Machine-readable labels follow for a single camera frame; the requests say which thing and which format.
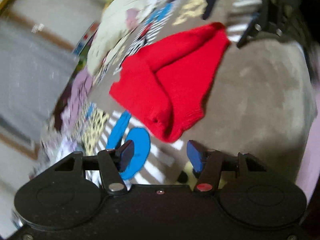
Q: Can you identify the wooden window frame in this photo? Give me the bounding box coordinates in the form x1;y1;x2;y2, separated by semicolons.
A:
1;0;74;160

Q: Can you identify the colourful picture board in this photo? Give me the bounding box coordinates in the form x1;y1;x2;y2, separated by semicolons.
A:
72;21;99;70

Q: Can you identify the red knit sweater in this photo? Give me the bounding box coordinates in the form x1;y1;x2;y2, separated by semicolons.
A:
110;22;229;142

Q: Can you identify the lilac crumpled bedsheet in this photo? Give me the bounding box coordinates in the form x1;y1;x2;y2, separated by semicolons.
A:
61;66;93;131

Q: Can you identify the brown Mickey Mouse blanket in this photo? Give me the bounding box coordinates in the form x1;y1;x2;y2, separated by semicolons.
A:
39;0;318;188

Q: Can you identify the grey starry curtain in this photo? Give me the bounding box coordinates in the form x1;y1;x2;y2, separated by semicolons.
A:
1;20;77;141

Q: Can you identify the cream quilted duvet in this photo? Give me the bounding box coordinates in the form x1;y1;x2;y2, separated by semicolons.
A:
86;0;158;76

